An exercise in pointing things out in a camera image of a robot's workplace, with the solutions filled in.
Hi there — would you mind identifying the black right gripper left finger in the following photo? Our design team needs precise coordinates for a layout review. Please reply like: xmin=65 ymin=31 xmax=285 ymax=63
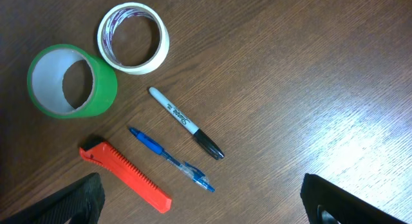
xmin=2 ymin=173 xmax=105 ymax=224

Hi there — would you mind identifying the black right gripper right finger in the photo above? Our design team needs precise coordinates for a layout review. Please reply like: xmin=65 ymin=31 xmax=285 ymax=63
xmin=300 ymin=173 xmax=405 ymax=224

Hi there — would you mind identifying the orange utility knife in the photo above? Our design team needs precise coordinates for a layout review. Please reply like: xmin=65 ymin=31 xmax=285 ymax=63
xmin=79 ymin=136 xmax=172 ymax=214

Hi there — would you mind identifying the blue ballpoint pen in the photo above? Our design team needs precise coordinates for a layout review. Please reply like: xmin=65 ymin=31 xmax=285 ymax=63
xmin=128 ymin=127 xmax=215 ymax=192

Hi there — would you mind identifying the green tape roll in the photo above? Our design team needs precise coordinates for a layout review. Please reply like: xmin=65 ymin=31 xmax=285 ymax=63
xmin=27 ymin=44 xmax=118 ymax=119

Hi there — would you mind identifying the white masking tape roll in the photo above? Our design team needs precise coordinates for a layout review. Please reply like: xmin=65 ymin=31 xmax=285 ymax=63
xmin=97 ymin=2 xmax=170 ymax=75

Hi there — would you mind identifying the black sharpie marker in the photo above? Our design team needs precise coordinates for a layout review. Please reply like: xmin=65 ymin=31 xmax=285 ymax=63
xmin=149 ymin=87 xmax=225 ymax=160

